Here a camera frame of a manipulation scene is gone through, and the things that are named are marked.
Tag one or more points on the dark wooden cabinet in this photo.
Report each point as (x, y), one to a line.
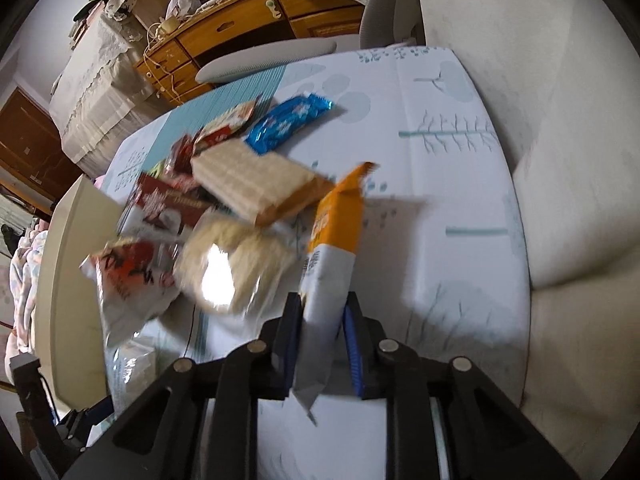
(25, 135)

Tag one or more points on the white red printed chip bag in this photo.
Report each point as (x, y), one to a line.
(130, 270)

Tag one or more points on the white plastic bag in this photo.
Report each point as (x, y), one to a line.
(180, 4)

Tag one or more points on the floral quilt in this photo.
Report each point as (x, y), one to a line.
(22, 270)

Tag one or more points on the green candy packet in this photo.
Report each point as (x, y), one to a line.
(159, 168)

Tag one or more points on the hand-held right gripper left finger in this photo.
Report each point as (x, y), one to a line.
(292, 345)

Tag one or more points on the grey office chair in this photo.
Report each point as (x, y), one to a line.
(260, 57)

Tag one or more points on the dark red snack box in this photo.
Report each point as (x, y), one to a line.
(160, 205)

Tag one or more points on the wooden desk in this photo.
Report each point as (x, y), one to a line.
(240, 20)

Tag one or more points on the round rice cracker pack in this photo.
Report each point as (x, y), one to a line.
(262, 255)

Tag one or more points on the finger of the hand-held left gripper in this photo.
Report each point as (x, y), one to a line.
(80, 425)

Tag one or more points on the clear plastic snack packet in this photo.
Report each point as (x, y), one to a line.
(132, 365)

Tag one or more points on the tree print tablecloth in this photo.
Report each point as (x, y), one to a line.
(450, 185)

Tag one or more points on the white plastic basket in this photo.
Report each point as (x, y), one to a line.
(65, 285)

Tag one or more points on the blue snowflake snack packet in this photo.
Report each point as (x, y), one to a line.
(280, 125)

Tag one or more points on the black white patterned vase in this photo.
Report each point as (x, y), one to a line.
(118, 5)

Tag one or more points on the white lace cloth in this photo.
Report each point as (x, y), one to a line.
(95, 85)

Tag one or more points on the beige wafer pack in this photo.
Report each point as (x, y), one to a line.
(250, 180)

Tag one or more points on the red candy packet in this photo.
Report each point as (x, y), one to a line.
(182, 155)

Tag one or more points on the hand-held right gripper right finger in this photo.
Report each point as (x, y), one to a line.
(353, 352)

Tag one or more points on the orange white oat bar packet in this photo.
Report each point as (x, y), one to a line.
(330, 240)

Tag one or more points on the red trimmed snack packet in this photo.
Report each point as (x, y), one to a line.
(225, 122)

